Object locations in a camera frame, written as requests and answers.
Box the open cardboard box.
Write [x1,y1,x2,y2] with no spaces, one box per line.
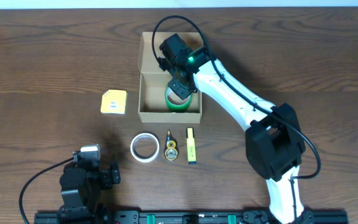
[138,32,202,124]

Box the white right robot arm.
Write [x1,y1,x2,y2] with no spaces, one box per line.
[157,34,305,223]

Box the yellow sticky note pad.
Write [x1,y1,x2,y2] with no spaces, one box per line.
[100,90,127,114]

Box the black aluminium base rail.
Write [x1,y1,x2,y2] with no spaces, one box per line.
[34,210,349,224]

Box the green tape roll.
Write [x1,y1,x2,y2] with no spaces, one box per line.
[164,87,193,112]

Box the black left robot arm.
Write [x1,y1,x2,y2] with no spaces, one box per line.
[57,159,121,223]

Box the clear tape roll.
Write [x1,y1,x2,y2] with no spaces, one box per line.
[130,133,160,163]

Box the yellow highlighter marker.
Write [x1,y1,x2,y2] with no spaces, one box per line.
[186,128,197,164]

